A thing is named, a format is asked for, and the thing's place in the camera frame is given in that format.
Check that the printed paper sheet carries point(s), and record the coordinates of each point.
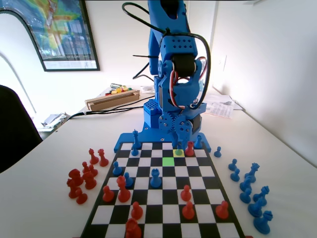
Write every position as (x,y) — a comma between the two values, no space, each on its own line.
(223,110)

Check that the long wooden box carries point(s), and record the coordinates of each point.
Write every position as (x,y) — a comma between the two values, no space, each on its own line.
(111,101)

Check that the crumpled grey white packaging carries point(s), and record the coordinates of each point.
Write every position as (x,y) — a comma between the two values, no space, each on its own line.
(54,120)

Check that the red chess pawn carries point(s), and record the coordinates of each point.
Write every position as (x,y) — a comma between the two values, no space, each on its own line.
(222,210)
(81,197)
(185,194)
(85,167)
(108,194)
(94,171)
(136,212)
(188,211)

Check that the blue chess rook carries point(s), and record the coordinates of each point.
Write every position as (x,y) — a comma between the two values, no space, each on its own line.
(198,143)
(155,178)

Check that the blue chess queen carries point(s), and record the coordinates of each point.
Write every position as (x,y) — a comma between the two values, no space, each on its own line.
(252,172)

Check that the red chess bishop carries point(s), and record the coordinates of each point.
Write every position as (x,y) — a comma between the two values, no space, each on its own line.
(92,157)
(71,191)

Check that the silver metal tin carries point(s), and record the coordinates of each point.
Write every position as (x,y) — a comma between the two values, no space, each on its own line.
(115,85)

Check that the red chess queen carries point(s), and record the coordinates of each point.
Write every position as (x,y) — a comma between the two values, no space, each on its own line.
(103,159)

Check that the white door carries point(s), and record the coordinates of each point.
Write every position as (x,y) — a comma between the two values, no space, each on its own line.
(203,19)

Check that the white paper leaflet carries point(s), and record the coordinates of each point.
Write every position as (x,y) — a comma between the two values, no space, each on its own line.
(146,89)

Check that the tall blue piece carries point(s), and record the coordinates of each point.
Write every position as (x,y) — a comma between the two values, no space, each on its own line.
(136,140)

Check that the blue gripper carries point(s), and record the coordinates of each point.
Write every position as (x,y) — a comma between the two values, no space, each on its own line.
(179,125)

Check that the blue chess pawn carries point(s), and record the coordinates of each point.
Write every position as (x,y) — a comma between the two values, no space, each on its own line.
(217,152)
(235,175)
(245,196)
(128,181)
(179,149)
(117,169)
(232,165)
(134,151)

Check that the black framed map poster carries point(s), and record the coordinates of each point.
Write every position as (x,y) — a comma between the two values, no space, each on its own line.
(67,37)

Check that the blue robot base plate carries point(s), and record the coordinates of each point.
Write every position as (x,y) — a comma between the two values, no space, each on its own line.
(126,138)

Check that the red king board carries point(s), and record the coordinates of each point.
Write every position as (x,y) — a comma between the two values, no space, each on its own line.
(123,192)

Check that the white wall switch plate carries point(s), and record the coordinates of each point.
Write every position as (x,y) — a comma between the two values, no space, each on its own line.
(223,63)

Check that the black white chessboard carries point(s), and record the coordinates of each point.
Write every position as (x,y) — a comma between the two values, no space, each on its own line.
(168,196)

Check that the red chess rook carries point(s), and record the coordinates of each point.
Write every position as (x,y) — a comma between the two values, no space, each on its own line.
(189,148)
(89,182)

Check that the black chair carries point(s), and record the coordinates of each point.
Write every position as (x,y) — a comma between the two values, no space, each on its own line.
(15,129)

